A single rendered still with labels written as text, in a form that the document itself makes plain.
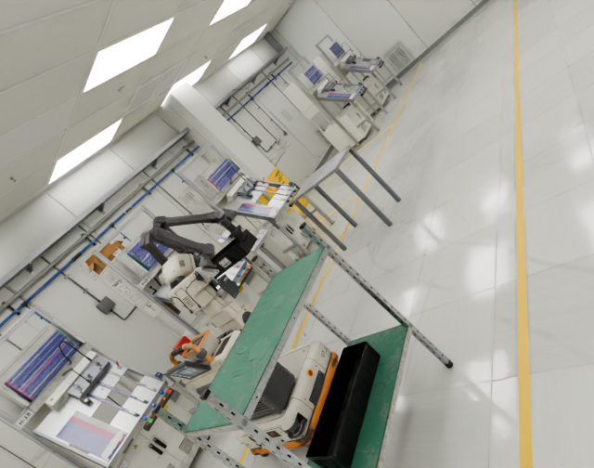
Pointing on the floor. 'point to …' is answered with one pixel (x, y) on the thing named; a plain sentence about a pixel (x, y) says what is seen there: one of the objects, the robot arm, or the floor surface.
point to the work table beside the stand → (347, 185)
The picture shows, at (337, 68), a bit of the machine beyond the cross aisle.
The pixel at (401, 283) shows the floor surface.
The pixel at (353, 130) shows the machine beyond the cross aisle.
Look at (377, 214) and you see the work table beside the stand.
